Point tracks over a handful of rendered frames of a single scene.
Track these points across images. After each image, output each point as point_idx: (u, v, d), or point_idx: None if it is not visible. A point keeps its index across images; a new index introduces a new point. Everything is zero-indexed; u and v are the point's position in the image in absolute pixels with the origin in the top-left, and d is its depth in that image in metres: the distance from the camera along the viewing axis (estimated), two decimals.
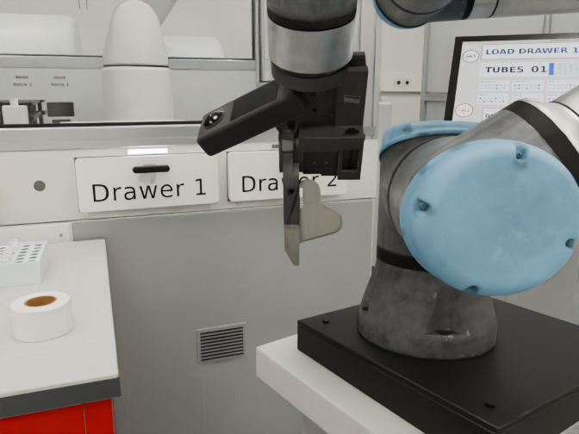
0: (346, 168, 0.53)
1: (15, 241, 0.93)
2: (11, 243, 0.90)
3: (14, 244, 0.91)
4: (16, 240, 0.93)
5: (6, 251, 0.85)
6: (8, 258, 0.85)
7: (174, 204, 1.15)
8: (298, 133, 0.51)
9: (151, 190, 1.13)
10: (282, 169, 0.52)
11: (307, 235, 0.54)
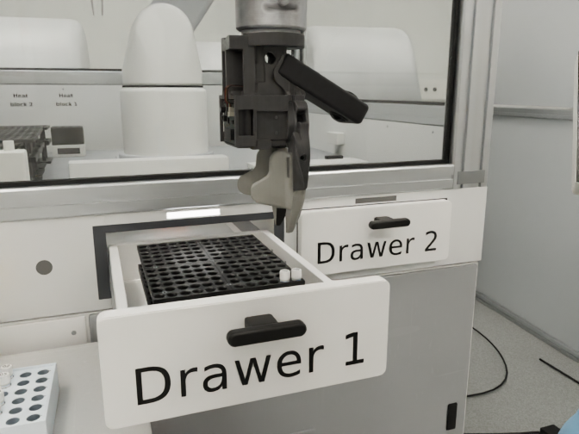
0: None
1: (9, 370, 0.61)
2: (3, 377, 0.59)
3: (7, 377, 0.60)
4: (10, 368, 0.62)
5: None
6: (289, 277, 0.63)
7: (302, 388, 0.55)
8: None
9: (258, 368, 0.52)
10: None
11: None
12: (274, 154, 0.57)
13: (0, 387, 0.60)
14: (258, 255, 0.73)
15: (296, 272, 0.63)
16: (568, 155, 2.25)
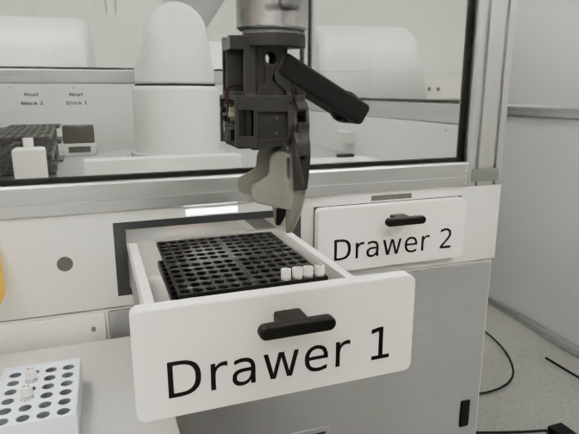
0: None
1: (295, 272, 0.63)
2: (30, 372, 0.60)
3: (34, 372, 0.60)
4: (297, 270, 0.63)
5: (281, 269, 0.63)
6: (313, 273, 0.64)
7: (329, 382, 0.55)
8: None
9: (286, 362, 0.53)
10: None
11: None
12: (274, 154, 0.57)
13: (27, 382, 0.60)
14: (279, 251, 0.73)
15: (320, 268, 0.64)
16: (574, 154, 2.25)
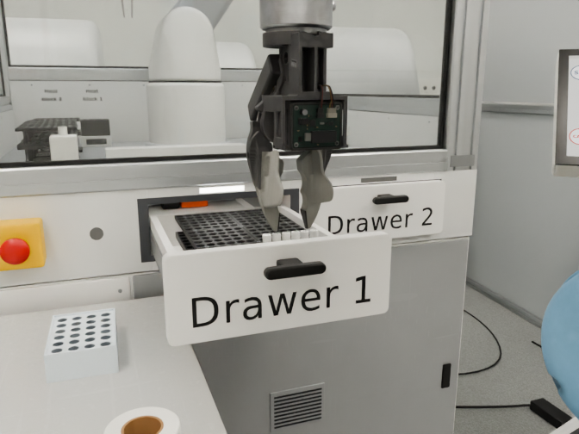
0: (286, 140, 0.53)
1: (294, 235, 0.75)
2: (264, 235, 0.74)
3: (266, 237, 0.74)
4: (295, 233, 0.75)
5: (282, 232, 0.75)
6: (308, 236, 0.76)
7: (320, 320, 0.68)
8: None
9: (286, 301, 0.65)
10: (258, 129, 0.59)
11: (268, 201, 0.58)
12: (320, 152, 0.59)
13: None
14: (280, 222, 0.86)
15: (314, 232, 0.76)
16: None
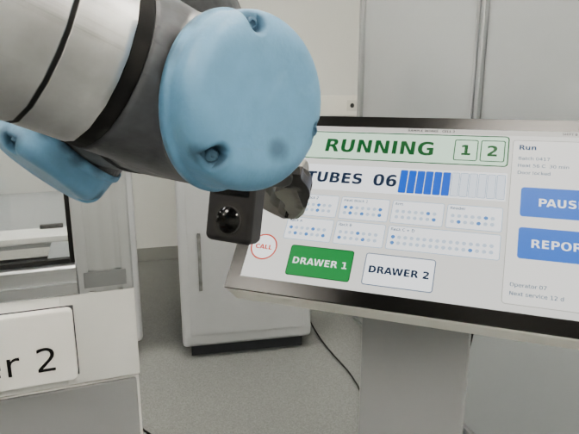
0: None
1: None
2: None
3: None
4: None
5: None
6: None
7: None
8: None
9: None
10: (292, 178, 0.52)
11: None
12: None
13: None
14: None
15: None
16: None
